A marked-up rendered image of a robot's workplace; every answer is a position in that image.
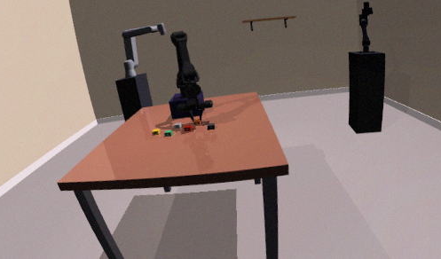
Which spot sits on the green digit block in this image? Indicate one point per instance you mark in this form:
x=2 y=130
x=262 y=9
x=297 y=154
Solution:
x=168 y=133

